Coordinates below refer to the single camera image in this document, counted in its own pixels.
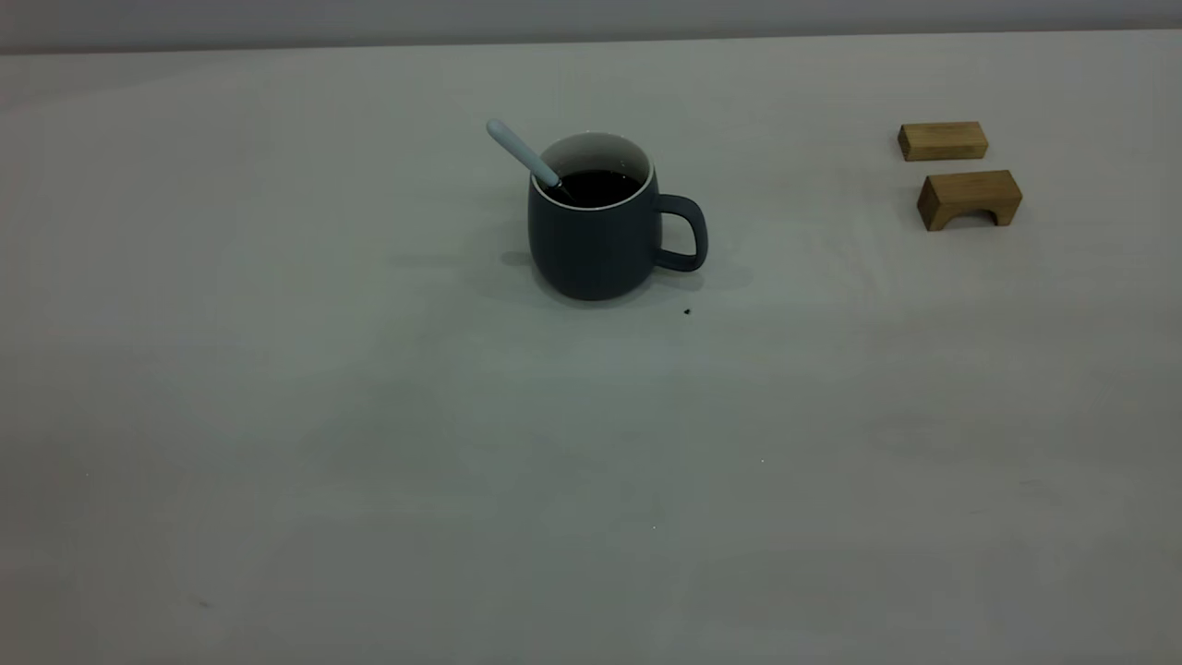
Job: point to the dark grey mug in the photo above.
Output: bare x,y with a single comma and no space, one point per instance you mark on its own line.
591,249

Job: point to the flat rectangular wooden block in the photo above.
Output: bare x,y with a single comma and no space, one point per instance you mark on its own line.
942,141

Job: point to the arched wooden block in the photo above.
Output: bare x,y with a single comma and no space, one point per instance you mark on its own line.
970,189

